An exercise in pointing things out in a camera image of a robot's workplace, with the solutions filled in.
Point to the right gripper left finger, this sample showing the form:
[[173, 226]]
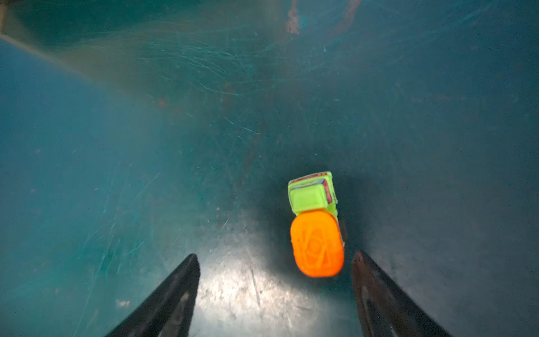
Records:
[[169, 309]]

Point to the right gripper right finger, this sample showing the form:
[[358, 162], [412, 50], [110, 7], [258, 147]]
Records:
[[383, 308]]

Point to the green orange toy truck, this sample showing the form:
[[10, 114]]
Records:
[[316, 236]]

